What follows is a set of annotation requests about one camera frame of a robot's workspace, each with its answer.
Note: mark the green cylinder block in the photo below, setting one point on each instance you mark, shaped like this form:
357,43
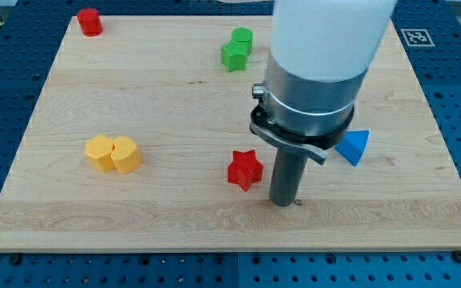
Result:
242,36

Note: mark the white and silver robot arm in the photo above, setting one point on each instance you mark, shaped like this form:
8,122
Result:
319,54

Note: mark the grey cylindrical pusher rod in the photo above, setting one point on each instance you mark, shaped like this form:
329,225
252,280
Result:
286,177

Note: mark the black flange with metal clamp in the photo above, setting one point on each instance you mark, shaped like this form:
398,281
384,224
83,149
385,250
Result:
313,147

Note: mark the green star block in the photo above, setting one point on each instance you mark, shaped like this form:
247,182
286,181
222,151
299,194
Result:
234,56

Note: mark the blue triangle block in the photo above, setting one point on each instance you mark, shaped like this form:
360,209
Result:
353,145

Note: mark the fiducial marker tag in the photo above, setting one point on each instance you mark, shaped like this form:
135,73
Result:
415,37

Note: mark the red star block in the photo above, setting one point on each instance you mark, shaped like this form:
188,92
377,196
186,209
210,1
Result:
245,169

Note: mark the wooden board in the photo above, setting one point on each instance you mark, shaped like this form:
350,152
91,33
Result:
160,81

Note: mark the yellow hexagon block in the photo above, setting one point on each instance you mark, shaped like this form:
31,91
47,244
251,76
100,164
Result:
98,152

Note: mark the red cylinder block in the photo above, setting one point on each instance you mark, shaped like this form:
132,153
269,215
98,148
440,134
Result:
90,22

